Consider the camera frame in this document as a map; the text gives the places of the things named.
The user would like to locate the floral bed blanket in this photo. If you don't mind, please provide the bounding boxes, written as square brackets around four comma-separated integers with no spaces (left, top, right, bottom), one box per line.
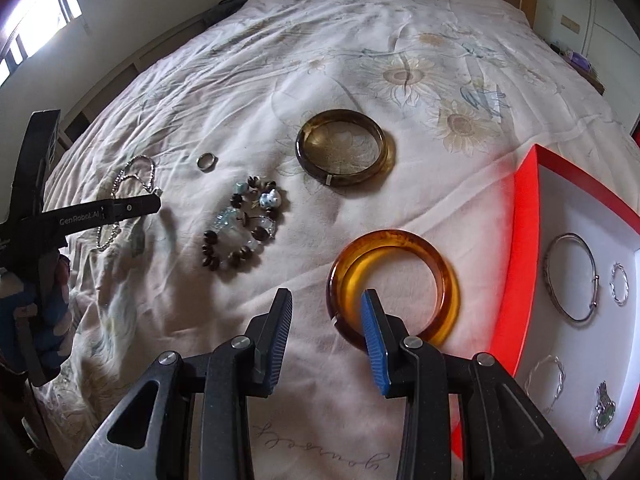
[36,0,640,480]

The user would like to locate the person's left forearm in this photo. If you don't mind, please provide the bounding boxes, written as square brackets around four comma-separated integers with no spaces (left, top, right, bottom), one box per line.
[0,254,72,376]

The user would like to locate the red jewelry box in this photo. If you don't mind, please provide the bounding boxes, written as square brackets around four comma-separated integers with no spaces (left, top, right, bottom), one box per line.
[450,143,640,467]

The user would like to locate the silver bangle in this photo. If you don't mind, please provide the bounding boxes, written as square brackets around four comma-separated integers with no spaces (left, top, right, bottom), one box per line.
[543,232,600,323]

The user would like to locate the window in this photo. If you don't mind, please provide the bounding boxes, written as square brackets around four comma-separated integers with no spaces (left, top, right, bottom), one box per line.
[0,0,87,87]

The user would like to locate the dark brown bangle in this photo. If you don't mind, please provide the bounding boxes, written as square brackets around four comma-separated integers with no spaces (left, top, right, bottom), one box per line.
[295,109,396,189]

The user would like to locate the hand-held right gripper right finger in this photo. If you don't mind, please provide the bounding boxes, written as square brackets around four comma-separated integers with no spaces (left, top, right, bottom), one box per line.
[361,289,586,480]

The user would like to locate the silver green pendant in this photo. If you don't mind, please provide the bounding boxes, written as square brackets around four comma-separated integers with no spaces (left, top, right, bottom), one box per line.
[593,380,617,431]

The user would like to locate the thin silver bracelet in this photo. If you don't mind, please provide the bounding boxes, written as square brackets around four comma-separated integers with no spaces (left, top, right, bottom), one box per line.
[529,354,566,414]

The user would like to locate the silver chain necklace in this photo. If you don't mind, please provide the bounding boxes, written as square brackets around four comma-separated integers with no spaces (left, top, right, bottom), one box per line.
[95,156,167,253]

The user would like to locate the brown beaded bracelet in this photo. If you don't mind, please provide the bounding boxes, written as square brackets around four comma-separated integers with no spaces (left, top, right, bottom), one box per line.
[202,175,286,271]

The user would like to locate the small twisted silver hoop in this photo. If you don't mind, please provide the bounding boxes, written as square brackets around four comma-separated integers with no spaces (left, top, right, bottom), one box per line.
[608,262,629,306]

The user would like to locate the amber bangle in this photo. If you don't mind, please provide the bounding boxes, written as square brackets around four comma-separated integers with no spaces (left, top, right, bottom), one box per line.
[326,229,460,354]

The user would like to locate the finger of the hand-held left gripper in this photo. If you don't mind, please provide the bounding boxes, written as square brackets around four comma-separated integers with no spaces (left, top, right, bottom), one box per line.
[99,194,162,223]

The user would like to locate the wooden nightstand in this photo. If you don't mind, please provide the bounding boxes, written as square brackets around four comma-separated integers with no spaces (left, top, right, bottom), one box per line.
[550,40,607,97]

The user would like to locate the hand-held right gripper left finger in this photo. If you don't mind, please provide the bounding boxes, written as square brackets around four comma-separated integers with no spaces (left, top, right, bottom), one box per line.
[65,288,293,480]

